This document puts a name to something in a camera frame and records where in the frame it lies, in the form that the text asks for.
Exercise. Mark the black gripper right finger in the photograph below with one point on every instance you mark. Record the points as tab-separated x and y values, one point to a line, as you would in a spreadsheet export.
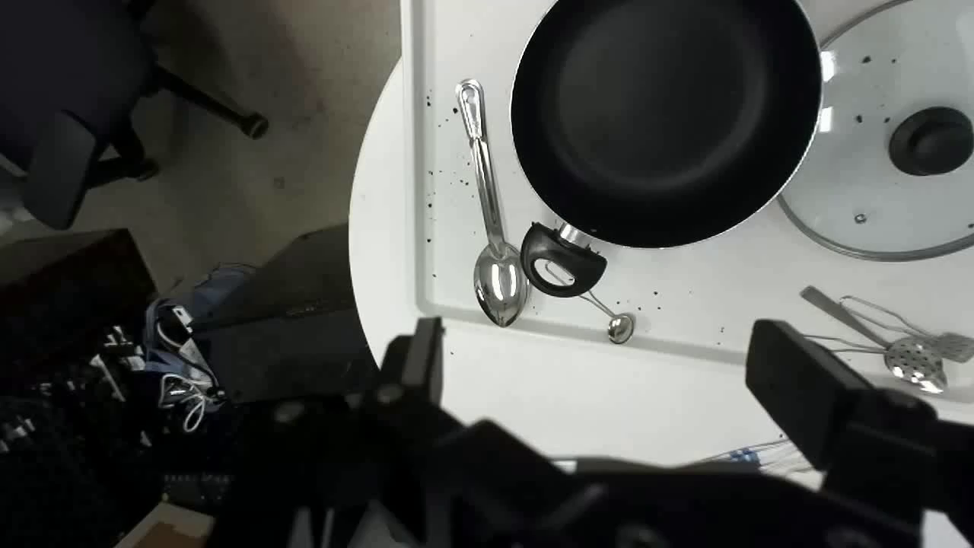
841	415

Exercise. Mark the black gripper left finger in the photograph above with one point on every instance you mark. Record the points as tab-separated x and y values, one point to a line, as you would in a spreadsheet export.
420	359

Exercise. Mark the black pot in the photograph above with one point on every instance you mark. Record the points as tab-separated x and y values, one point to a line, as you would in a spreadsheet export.
660	123

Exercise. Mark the large metal spoon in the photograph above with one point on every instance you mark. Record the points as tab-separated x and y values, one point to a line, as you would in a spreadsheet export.
500	278

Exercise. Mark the black floor bag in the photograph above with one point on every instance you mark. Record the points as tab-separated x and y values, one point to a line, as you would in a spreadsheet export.
274	322

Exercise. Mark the small metal spoon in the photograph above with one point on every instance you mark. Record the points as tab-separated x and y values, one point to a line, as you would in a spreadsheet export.
621	326

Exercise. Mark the black box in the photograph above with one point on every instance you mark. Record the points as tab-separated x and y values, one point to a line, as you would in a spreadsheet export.
63	283

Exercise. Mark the black office chair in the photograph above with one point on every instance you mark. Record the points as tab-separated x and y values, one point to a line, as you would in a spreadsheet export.
63	79

